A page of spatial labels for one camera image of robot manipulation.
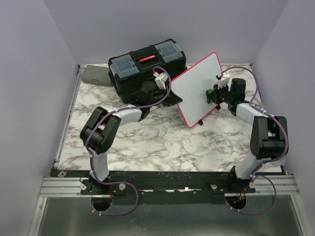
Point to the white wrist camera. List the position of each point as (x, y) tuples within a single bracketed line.
[(222, 80), (160, 80)]

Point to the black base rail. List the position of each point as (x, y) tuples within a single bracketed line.
[(163, 188)]

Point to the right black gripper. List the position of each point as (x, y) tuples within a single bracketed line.
[(216, 92)]

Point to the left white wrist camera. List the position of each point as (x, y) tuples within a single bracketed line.
[(160, 80)]

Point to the pink framed whiteboard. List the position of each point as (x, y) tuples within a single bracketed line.
[(191, 87)]

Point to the aluminium frame rail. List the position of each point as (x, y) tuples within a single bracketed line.
[(58, 184)]

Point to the green black whiteboard eraser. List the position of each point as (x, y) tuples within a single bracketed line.
[(209, 93)]

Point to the black plastic toolbox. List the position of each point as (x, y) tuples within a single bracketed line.
[(129, 71)]

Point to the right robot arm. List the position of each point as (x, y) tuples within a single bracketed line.
[(269, 139)]

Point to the grey plastic case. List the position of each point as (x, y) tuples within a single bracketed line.
[(96, 75)]

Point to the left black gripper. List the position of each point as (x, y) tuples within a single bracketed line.
[(172, 100)]

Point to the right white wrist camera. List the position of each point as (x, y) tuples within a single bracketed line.
[(222, 80)]

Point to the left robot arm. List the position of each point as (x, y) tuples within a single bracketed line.
[(101, 128)]

